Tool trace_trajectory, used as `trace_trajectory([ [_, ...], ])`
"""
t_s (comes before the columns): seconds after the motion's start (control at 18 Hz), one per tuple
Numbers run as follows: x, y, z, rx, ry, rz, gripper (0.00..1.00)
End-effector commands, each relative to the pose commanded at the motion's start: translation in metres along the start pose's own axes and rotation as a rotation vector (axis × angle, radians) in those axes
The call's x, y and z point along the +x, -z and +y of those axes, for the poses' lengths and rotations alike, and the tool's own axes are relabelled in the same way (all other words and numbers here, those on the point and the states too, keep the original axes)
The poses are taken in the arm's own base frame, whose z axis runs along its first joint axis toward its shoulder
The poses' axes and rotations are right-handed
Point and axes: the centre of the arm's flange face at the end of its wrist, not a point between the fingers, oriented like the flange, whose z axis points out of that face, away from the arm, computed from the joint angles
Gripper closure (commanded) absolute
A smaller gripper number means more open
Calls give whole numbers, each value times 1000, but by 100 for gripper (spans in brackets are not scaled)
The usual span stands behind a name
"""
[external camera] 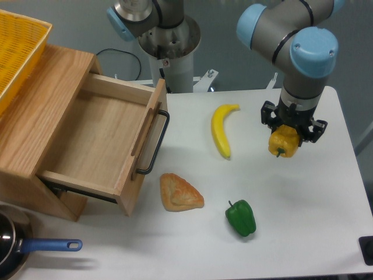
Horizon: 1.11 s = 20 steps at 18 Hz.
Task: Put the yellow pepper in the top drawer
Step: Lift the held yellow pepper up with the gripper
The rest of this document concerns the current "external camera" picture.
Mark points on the yellow banana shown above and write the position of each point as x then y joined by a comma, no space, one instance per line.
217,128

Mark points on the yellow plastic basket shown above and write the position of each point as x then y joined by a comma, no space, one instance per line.
23,40

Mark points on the green bell pepper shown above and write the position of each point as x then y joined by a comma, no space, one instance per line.
241,217

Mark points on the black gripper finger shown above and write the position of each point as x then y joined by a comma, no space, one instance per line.
269,116
311,131

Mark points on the black pan blue handle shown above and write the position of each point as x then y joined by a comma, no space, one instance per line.
17,241

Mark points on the open wooden top drawer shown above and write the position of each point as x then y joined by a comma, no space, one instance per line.
108,141

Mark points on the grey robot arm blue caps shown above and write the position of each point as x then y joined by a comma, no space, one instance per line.
287,35

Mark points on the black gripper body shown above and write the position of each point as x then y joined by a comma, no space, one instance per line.
295,113

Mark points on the yellow bell pepper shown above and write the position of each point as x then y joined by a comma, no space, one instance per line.
284,142

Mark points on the black object at table edge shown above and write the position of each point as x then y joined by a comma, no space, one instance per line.
366,247

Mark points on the wooden drawer cabinet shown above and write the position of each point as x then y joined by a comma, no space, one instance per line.
30,124

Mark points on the triangular bread pastry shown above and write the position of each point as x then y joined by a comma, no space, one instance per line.
177,195

